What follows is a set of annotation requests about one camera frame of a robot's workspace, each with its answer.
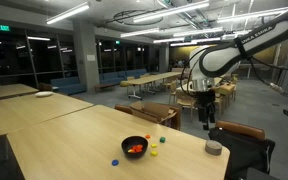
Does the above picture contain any short blue sofa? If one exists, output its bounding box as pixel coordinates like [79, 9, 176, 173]
[49, 76, 87, 96]

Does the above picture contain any long wooden dining table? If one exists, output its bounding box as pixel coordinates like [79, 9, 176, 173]
[127, 71, 182, 100]

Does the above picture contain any long ceiling light tube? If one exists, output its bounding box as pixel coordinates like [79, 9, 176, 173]
[132, 0, 210, 24]
[216, 5, 288, 24]
[152, 37, 186, 44]
[45, 1, 91, 25]
[119, 27, 161, 39]

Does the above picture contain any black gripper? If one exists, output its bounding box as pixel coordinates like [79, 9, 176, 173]
[194, 89, 217, 131]

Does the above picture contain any light wooden table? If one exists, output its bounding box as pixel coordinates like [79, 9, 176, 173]
[0, 92, 94, 154]
[0, 83, 39, 102]

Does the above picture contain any black bowl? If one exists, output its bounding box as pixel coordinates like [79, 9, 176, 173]
[121, 135, 149, 159]

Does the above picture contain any dark wooden chair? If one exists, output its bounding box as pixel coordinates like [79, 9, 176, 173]
[38, 82, 54, 92]

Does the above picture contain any long blue sofa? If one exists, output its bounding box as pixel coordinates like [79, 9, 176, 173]
[98, 68, 148, 85]

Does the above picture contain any low wooden bench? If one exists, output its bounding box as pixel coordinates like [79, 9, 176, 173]
[93, 82, 116, 94]

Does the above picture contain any brown leather chair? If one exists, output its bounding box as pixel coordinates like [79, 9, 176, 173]
[113, 104, 134, 116]
[215, 120, 267, 141]

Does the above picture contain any grey duct tape roll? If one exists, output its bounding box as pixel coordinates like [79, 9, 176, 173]
[204, 139, 223, 156]

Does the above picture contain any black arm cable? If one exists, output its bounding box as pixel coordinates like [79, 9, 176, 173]
[179, 46, 288, 98]

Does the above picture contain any white oval object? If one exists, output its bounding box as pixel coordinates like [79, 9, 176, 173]
[34, 90, 54, 98]

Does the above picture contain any light wooden chair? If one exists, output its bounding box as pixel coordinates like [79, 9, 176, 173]
[175, 89, 198, 122]

